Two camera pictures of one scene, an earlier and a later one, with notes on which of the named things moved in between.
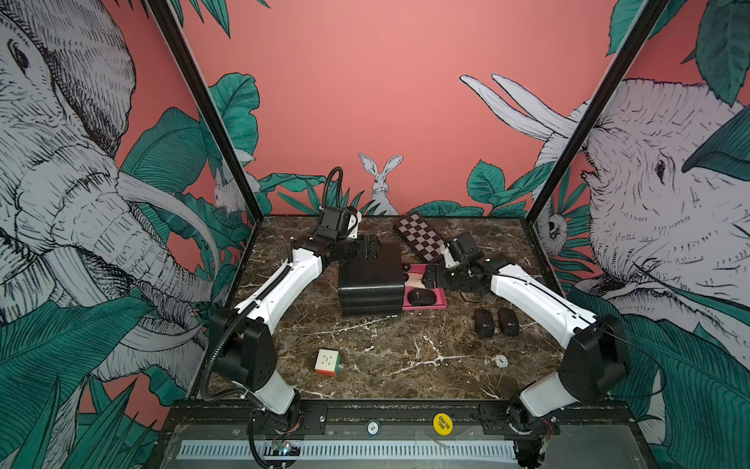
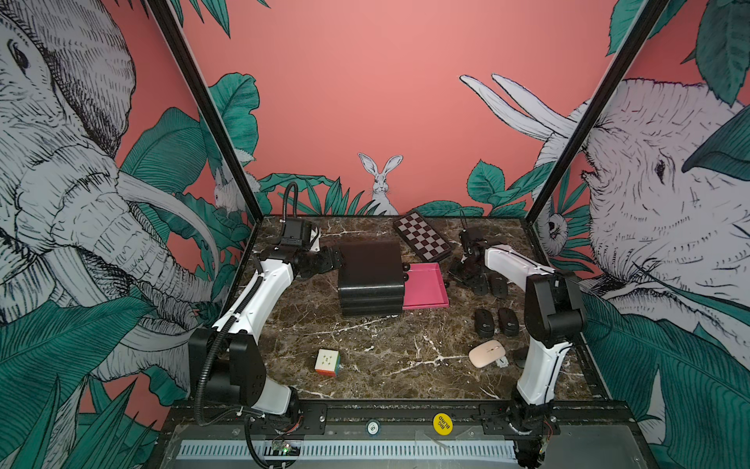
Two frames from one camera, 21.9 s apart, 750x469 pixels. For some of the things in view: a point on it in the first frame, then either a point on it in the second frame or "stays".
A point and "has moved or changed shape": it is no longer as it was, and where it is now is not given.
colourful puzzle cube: [327, 362] stays
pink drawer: [414, 281] stays
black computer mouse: [421, 296] has moved or changed shape
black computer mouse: [484, 322] stays
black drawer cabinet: [372, 287] stays
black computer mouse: [508, 321] stays
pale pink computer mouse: [415, 280] → [486, 353]
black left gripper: [362, 245] → [329, 264]
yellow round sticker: [442, 423] stays
